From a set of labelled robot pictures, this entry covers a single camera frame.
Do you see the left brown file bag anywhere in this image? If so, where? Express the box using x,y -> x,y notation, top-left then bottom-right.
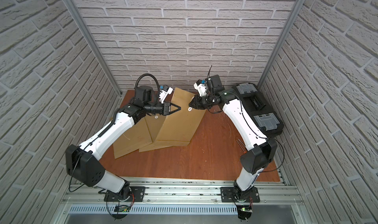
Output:
113,118 -> 152,159

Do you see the brown kraft file bag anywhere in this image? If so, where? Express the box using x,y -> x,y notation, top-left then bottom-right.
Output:
154,88 -> 205,148

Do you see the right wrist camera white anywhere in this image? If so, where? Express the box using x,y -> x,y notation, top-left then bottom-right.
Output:
194,79 -> 208,97

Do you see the middle brown file bag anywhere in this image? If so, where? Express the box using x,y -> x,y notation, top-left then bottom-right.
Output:
139,115 -> 176,153

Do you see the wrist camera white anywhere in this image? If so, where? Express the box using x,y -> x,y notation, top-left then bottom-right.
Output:
159,85 -> 173,103
194,79 -> 208,97

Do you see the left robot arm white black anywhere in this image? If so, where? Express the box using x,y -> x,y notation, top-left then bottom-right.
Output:
65,73 -> 181,201

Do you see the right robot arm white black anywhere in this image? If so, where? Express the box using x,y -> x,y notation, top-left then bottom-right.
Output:
189,75 -> 284,201

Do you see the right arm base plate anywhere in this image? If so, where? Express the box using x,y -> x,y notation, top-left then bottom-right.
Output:
220,187 -> 260,203

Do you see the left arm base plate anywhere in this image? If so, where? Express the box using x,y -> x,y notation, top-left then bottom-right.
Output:
104,186 -> 146,202

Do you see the aluminium rail frame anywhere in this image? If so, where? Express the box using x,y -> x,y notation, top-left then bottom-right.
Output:
52,177 -> 310,224

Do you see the black plastic toolbox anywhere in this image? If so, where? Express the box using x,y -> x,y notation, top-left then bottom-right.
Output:
232,83 -> 284,137

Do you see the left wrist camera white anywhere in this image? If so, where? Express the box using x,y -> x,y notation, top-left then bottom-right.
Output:
159,85 -> 173,103

